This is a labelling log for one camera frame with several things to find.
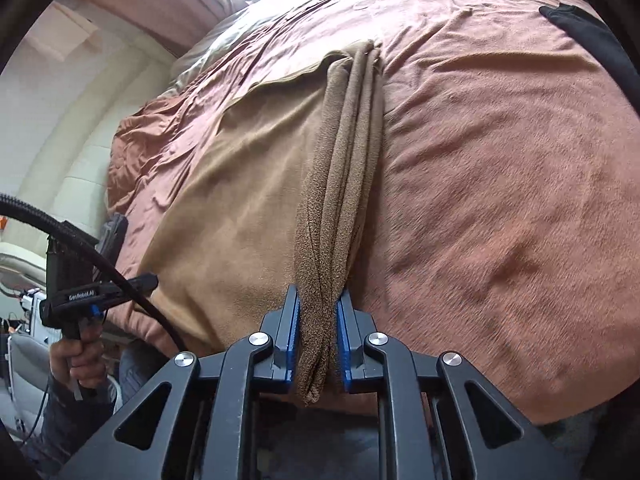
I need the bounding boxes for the person's patterned grey pants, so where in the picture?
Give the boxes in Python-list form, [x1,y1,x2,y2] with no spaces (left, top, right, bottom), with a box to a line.
[117,345,171,411]

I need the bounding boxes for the brown printed t-shirt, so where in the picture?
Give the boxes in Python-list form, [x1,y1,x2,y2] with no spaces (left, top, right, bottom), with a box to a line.
[140,40,386,406]

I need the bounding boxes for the person's left forearm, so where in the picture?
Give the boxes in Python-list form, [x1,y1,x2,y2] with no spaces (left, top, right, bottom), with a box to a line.
[37,385,118,476]

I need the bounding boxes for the black folded garment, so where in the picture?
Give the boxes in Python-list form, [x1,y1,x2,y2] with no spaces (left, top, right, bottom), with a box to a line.
[539,2,640,111]

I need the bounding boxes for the person's left hand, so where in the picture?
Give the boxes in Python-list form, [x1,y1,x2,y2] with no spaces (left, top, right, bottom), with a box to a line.
[49,322,108,398]

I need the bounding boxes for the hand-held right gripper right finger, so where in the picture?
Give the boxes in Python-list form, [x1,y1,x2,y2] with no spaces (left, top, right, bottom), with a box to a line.
[336,292,581,480]

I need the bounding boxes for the orange bed blanket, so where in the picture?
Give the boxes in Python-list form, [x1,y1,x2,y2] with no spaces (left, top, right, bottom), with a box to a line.
[105,0,640,426]

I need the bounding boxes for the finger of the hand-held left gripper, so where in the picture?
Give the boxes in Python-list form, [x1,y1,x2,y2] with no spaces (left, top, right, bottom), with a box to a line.
[102,272,158,311]

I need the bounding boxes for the grey folded clothes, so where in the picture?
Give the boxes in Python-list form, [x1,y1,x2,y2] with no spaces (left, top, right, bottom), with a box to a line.
[97,214,129,266]

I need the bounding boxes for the cream padded headboard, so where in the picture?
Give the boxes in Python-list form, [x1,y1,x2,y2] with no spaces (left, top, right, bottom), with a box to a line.
[15,35,176,241]

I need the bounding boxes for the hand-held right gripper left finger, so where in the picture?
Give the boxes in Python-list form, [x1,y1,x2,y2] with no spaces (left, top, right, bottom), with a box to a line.
[60,284,301,480]

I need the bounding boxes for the grey green duvet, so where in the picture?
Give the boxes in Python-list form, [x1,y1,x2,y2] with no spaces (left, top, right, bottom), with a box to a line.
[170,0,261,91]

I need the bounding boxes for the black braided cable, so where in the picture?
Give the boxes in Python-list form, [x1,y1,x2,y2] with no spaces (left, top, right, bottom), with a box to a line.
[0,192,188,361]

